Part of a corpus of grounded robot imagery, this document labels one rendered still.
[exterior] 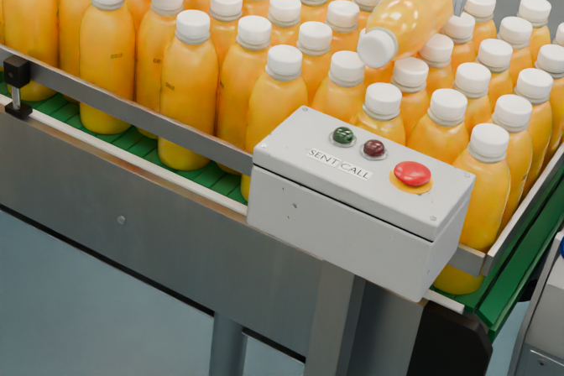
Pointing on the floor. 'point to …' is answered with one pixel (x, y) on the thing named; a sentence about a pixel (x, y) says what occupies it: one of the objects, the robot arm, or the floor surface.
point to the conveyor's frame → (214, 256)
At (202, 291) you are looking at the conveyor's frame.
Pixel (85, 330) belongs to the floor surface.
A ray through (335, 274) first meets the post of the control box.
